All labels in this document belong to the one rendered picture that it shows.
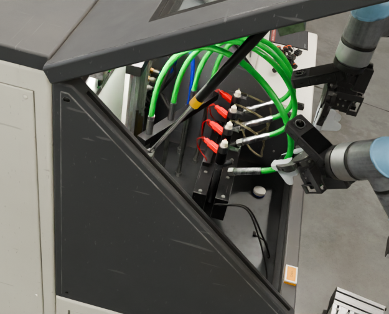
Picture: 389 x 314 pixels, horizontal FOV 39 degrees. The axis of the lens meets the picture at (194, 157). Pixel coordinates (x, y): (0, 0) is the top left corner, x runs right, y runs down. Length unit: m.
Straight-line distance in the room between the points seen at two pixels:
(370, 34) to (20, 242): 0.90
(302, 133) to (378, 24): 0.26
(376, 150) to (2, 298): 1.04
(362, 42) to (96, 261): 0.76
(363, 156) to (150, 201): 0.42
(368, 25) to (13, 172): 0.78
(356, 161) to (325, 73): 0.28
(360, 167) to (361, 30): 0.30
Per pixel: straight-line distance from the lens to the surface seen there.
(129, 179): 1.08
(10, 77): 1.03
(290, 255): 1.45
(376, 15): 1.16
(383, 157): 0.98
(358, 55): 1.20
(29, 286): 1.48
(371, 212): 3.14
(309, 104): 1.93
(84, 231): 1.23
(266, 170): 1.27
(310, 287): 2.65
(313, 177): 1.14
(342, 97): 1.25
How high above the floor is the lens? 2.02
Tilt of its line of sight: 41 degrees down
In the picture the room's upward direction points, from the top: 12 degrees clockwise
